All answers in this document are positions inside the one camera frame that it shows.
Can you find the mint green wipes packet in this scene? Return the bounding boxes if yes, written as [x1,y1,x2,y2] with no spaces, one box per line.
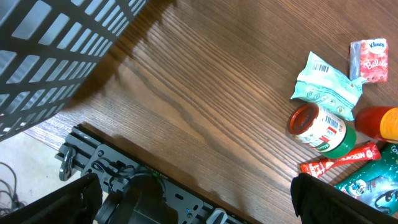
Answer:
[290,52,366,121]

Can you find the grey plastic basket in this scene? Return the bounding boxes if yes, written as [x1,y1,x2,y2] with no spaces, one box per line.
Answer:
[1,0,146,139]

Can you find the red tissue pack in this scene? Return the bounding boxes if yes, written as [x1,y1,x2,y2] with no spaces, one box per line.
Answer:
[349,38,389,83]

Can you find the red coffee stick sachet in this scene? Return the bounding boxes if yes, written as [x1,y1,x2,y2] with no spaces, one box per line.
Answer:
[300,142,381,178]

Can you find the green gloves packet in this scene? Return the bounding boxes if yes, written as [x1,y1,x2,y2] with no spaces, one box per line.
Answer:
[335,143,397,215]

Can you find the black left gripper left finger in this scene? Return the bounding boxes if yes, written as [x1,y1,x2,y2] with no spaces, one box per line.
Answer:
[1,174,103,224]

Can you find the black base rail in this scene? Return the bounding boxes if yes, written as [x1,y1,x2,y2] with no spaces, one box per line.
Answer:
[55,124,247,224]

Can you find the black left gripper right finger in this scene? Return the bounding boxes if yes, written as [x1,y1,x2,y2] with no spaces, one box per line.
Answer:
[290,173,397,224]

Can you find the jar with green lid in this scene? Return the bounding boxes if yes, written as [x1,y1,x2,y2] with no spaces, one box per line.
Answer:
[287,103,356,159]

